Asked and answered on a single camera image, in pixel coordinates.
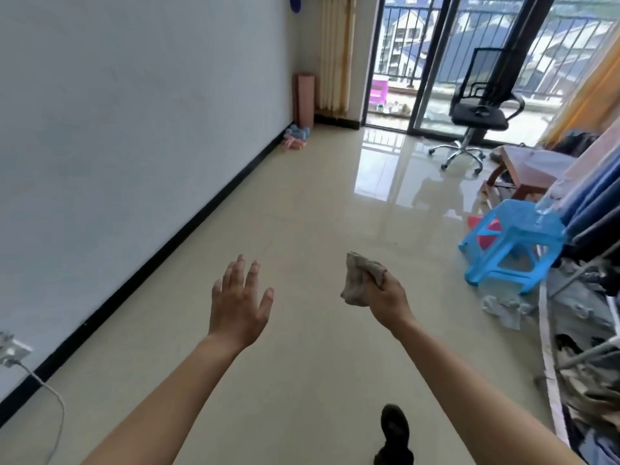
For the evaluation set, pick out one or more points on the person's left hand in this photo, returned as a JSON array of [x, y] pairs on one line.
[[239, 314]]

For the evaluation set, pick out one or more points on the person's right hand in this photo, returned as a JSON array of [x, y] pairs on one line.
[[390, 307]]

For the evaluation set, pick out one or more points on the grey rag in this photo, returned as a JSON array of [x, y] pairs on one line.
[[356, 285]]

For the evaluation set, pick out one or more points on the pink pedal resistance band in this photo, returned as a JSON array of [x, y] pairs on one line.
[[293, 144]]

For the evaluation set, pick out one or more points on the light blue dumbbell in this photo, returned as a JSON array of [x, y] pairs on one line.
[[304, 134], [292, 129]]

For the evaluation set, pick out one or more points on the pink yoga mat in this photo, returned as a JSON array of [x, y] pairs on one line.
[[305, 101]]

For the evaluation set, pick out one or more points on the person's right forearm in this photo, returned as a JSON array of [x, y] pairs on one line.
[[474, 406]]

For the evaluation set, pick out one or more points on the person's left forearm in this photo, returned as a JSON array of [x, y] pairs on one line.
[[164, 411]]

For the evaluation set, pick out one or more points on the person's black right shoe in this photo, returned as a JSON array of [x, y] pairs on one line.
[[394, 431]]

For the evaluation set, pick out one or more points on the black baseboard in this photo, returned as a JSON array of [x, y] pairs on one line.
[[145, 276]]

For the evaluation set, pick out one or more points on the white crumpled cloth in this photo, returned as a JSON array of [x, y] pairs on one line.
[[506, 309]]

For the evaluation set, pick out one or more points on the red plastic item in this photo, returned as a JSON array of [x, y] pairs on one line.
[[491, 227]]

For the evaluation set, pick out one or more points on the blue plastic stool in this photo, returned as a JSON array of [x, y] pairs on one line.
[[523, 222]]

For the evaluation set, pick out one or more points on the reddish wooden low table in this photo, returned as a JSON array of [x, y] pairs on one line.
[[525, 183]]

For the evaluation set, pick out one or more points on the cluster of balcony bottles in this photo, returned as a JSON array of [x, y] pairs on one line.
[[392, 108]]

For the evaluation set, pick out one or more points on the black mesh office chair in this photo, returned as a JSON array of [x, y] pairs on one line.
[[477, 116]]

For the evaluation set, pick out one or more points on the magenta plastic stool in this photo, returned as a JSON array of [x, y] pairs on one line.
[[379, 96]]

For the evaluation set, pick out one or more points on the heap of mixed clothes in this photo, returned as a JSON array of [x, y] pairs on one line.
[[591, 397]]

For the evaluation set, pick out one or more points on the white surface socket box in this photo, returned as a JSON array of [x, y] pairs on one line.
[[12, 352]]

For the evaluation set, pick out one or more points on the blue hanging garments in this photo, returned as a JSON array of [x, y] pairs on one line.
[[600, 198]]

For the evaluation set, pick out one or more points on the dark clothes heap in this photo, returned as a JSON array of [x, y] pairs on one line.
[[576, 142]]

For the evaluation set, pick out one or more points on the beige patterned curtain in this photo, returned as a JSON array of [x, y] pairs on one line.
[[334, 53]]

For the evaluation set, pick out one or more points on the orange curtain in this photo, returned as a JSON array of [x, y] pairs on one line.
[[591, 96]]

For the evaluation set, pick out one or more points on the dark balcony railing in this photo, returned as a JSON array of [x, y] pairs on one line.
[[581, 17]]

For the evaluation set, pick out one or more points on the pale wardrobe rack frame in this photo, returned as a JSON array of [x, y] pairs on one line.
[[588, 353]]

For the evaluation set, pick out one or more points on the black sliding door frame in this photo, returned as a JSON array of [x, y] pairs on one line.
[[432, 67]]

